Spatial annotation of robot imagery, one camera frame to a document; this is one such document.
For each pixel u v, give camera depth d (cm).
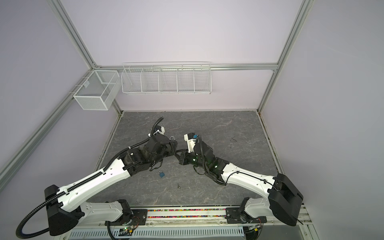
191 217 75
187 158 65
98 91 98
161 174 88
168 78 99
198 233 64
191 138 68
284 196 41
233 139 105
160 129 64
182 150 68
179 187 83
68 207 40
